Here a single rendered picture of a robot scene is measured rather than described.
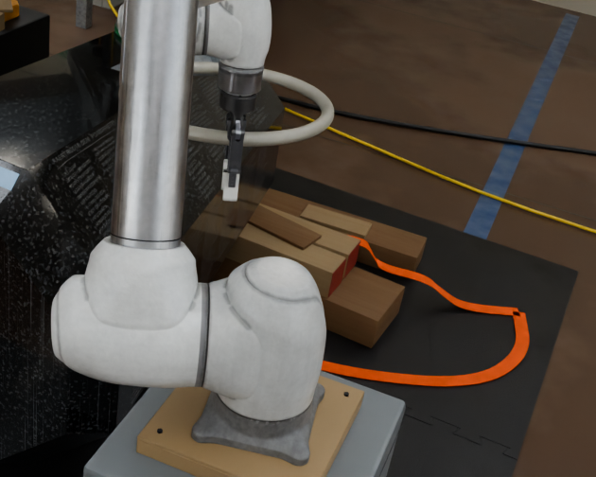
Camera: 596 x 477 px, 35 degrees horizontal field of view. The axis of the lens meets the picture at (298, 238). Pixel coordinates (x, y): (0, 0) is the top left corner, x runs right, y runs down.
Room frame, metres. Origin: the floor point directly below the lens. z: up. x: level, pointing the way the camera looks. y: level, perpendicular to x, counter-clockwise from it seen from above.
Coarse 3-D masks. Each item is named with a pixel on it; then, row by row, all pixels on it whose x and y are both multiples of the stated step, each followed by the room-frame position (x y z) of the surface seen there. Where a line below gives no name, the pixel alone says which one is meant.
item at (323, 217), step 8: (312, 208) 3.03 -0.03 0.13; (320, 208) 3.04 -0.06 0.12; (304, 216) 2.97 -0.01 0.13; (312, 216) 2.98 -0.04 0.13; (320, 216) 2.99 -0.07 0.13; (328, 216) 3.00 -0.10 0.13; (336, 216) 3.01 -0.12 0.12; (344, 216) 3.02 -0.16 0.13; (320, 224) 2.95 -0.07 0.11; (328, 224) 2.94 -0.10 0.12; (336, 224) 2.95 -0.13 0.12; (344, 224) 2.96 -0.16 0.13; (352, 224) 2.97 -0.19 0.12; (360, 224) 2.98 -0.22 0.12; (368, 224) 2.99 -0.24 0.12; (344, 232) 2.93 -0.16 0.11; (352, 232) 2.92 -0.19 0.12; (360, 232) 2.93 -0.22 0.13
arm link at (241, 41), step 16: (224, 0) 1.75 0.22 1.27; (240, 0) 1.74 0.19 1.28; (256, 0) 1.74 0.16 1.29; (208, 16) 1.73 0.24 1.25; (224, 16) 1.73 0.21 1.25; (240, 16) 1.73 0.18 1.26; (256, 16) 1.74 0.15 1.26; (208, 32) 1.71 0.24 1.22; (224, 32) 1.72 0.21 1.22; (240, 32) 1.72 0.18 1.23; (256, 32) 1.73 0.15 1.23; (208, 48) 1.72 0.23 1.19; (224, 48) 1.72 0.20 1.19; (240, 48) 1.72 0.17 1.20; (256, 48) 1.73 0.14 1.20; (224, 64) 1.74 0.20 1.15; (240, 64) 1.73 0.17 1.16; (256, 64) 1.74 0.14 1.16
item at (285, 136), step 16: (208, 64) 2.19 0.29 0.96; (272, 80) 2.18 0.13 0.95; (288, 80) 2.16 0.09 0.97; (320, 96) 2.07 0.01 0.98; (192, 128) 1.75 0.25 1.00; (304, 128) 1.84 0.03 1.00; (320, 128) 1.88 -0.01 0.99; (224, 144) 1.74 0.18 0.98; (256, 144) 1.76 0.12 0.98; (272, 144) 1.78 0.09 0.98
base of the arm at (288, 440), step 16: (320, 384) 1.20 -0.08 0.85; (208, 400) 1.11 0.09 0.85; (320, 400) 1.17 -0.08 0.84; (208, 416) 1.08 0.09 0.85; (224, 416) 1.06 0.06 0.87; (240, 416) 1.05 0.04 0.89; (304, 416) 1.08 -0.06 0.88; (192, 432) 1.05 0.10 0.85; (208, 432) 1.05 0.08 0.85; (224, 432) 1.05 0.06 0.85; (240, 432) 1.05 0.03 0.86; (256, 432) 1.05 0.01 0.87; (272, 432) 1.05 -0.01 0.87; (288, 432) 1.06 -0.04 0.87; (304, 432) 1.08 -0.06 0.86; (240, 448) 1.04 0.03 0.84; (256, 448) 1.04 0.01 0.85; (272, 448) 1.04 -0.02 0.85; (288, 448) 1.04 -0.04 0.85; (304, 448) 1.05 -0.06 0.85; (304, 464) 1.03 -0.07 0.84
